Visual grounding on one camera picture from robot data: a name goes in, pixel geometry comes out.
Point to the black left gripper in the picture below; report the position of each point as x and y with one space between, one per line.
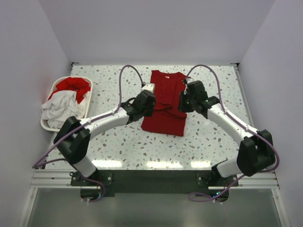
149 112

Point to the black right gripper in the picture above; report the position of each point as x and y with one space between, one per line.
181 107

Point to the dark red t-shirt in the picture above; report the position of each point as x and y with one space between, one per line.
166 118

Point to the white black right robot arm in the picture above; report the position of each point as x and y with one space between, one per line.
256 151

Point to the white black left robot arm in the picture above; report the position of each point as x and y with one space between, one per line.
73 138

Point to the bright red t-shirt in basket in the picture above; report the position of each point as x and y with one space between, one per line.
79 85

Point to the white t-shirt in basket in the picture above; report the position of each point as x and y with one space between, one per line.
59 108

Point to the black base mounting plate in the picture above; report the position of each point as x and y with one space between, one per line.
107 183

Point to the white laundry basket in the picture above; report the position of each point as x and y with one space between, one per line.
83 106

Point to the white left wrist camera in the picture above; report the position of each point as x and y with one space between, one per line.
149 87

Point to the aluminium table frame rail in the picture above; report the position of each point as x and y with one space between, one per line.
158 146

